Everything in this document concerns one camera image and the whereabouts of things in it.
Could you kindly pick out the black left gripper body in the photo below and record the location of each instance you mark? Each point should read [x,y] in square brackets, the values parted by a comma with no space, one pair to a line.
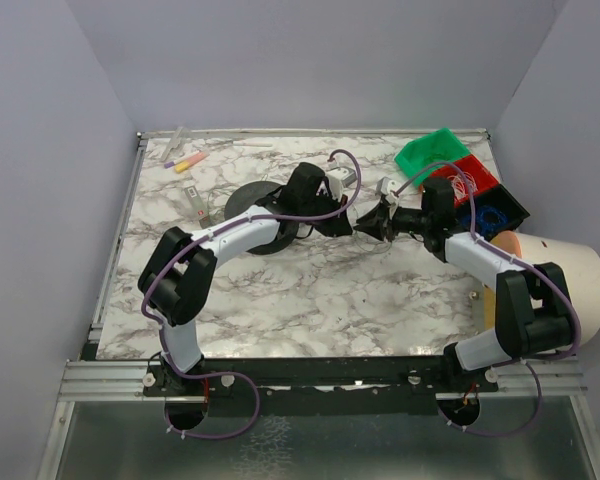
[325,211]

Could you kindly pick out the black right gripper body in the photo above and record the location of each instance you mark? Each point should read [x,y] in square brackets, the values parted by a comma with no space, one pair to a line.
[387,220]

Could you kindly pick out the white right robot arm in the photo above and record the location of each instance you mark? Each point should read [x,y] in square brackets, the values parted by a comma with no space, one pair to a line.
[534,316]

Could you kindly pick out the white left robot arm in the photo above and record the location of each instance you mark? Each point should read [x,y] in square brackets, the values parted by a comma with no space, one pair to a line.
[261,218]

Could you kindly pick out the red plastic bin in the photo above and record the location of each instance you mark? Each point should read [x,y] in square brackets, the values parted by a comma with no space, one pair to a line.
[479,177]

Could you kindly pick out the black plastic bin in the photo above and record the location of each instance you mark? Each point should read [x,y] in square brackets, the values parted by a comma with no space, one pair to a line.
[496,211]

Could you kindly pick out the green plastic bin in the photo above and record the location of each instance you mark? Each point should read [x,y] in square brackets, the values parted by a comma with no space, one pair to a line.
[439,146]

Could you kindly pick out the purple yellow pink markers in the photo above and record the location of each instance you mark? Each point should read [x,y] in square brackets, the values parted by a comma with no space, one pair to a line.
[185,164]

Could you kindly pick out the clear plastic tube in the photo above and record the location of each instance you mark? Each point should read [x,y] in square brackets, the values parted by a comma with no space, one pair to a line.
[173,143]

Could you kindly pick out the large white cylinder bucket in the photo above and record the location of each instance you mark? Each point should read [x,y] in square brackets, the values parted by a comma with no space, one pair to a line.
[580,265]

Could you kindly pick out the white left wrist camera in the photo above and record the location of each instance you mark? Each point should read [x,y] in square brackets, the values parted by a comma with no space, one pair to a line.
[340,178]

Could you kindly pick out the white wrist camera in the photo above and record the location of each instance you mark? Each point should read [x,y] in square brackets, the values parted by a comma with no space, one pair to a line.
[340,178]
[386,189]

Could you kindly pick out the black cable spool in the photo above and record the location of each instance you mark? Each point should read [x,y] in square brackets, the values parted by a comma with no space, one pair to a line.
[246,196]

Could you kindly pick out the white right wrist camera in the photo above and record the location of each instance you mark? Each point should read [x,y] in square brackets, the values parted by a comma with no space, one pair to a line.
[386,189]

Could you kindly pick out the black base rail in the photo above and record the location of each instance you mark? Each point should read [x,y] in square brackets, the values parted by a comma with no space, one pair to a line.
[314,386]

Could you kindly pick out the aluminium frame rail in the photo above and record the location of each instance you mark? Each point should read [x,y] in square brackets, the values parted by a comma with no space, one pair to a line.
[89,328]

